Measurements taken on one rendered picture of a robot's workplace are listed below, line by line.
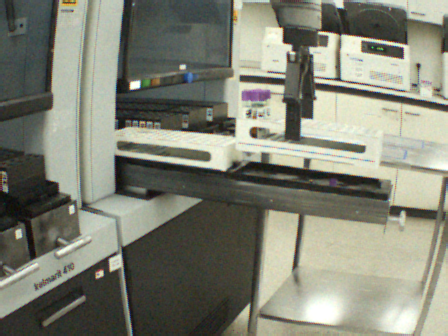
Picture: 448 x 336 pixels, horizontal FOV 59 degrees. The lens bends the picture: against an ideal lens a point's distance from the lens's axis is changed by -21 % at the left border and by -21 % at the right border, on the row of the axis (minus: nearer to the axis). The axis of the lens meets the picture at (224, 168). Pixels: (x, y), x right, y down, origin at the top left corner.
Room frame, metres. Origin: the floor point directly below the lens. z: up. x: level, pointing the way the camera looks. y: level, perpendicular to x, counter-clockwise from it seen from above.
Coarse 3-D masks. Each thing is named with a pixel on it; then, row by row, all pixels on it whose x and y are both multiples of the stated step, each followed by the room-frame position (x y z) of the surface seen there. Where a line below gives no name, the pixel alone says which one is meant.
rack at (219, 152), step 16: (128, 128) 1.14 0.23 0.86; (144, 128) 1.14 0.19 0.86; (128, 144) 1.13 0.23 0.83; (144, 144) 1.13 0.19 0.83; (160, 144) 1.01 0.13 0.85; (176, 144) 0.99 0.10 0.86; (192, 144) 0.98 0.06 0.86; (208, 144) 0.97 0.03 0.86; (224, 144) 0.97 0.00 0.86; (160, 160) 1.01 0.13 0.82; (176, 160) 0.99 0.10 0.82; (192, 160) 0.98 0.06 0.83; (208, 160) 1.07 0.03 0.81; (224, 160) 0.96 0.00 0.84; (240, 160) 1.03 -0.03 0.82
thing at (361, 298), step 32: (384, 160) 1.11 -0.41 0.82; (416, 160) 1.12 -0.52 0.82; (256, 256) 1.26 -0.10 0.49; (256, 288) 1.25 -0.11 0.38; (288, 288) 1.44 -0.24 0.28; (320, 288) 1.43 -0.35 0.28; (352, 288) 1.41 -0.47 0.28; (384, 288) 1.38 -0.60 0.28; (416, 288) 1.35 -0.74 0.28; (256, 320) 1.26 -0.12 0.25; (288, 320) 1.22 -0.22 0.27; (320, 320) 1.20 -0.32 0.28; (352, 320) 1.18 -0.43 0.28; (384, 320) 1.15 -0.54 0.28; (416, 320) 1.12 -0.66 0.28
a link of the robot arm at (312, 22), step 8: (280, 8) 0.93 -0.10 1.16; (288, 8) 0.91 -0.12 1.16; (296, 8) 0.90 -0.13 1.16; (304, 8) 0.90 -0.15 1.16; (312, 8) 0.91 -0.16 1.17; (320, 8) 0.92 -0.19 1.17; (280, 16) 0.93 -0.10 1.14; (288, 16) 0.91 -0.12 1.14; (296, 16) 0.90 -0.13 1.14; (304, 16) 0.90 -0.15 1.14; (312, 16) 0.91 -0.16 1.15; (320, 16) 0.93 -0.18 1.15; (288, 24) 0.92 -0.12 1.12; (296, 24) 0.91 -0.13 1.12; (304, 24) 0.90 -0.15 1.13; (312, 24) 0.91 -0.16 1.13; (320, 24) 0.94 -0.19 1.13
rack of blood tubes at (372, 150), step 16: (240, 128) 0.94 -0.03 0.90; (272, 128) 0.92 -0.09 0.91; (304, 128) 0.89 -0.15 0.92; (320, 128) 0.88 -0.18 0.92; (336, 128) 0.89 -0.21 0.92; (352, 128) 0.91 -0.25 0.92; (368, 128) 0.93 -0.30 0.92; (240, 144) 0.94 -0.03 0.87; (256, 144) 0.93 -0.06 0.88; (272, 144) 0.92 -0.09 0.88; (288, 144) 0.90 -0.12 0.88; (304, 144) 0.98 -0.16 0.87; (320, 144) 0.98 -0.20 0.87; (336, 144) 0.96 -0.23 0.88; (352, 144) 0.95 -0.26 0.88; (368, 144) 0.84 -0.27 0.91; (320, 160) 0.88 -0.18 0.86; (336, 160) 0.87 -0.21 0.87; (352, 160) 0.85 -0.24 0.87
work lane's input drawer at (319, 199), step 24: (120, 168) 1.03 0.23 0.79; (144, 168) 1.01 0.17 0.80; (168, 168) 0.99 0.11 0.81; (192, 168) 0.97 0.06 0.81; (240, 168) 0.98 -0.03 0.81; (264, 168) 1.03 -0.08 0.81; (288, 168) 1.01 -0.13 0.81; (168, 192) 0.98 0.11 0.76; (192, 192) 0.96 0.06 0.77; (216, 192) 0.94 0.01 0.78; (240, 192) 0.92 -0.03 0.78; (264, 192) 0.90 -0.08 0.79; (288, 192) 0.88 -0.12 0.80; (312, 192) 0.86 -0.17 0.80; (336, 192) 0.86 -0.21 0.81; (360, 192) 0.84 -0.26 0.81; (384, 192) 0.82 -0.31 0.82; (336, 216) 0.84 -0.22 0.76; (360, 216) 0.82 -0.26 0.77; (384, 216) 0.80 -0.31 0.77
